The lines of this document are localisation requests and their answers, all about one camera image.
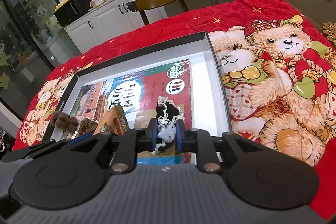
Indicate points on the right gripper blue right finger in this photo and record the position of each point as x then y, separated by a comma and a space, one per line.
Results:
186, 139

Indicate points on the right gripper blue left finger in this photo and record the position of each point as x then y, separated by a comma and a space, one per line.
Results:
147, 137

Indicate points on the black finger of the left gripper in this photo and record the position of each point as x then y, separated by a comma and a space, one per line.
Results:
25, 152

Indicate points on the black white kitty scrunchie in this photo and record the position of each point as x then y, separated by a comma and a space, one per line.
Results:
167, 116

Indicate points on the brown paper snack packet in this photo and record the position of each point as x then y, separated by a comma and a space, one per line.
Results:
113, 121

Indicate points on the dark brown knitted scrunchie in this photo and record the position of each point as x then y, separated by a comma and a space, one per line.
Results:
64, 122

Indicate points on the colourful history book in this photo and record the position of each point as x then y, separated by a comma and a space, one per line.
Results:
137, 93

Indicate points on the black shallow storage box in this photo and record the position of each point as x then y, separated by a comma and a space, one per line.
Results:
208, 104

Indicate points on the glass sliding door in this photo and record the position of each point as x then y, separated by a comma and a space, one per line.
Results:
33, 44

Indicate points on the red teddy bear quilt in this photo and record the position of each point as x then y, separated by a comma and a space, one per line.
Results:
277, 69

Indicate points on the white kitchen cabinet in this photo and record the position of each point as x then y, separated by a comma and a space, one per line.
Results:
107, 21

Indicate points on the white mug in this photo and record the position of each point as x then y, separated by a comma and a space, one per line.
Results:
95, 3

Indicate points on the wooden chair with black pad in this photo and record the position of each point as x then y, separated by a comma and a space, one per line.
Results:
143, 5

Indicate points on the black microwave oven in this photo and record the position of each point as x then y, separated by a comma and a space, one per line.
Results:
68, 11

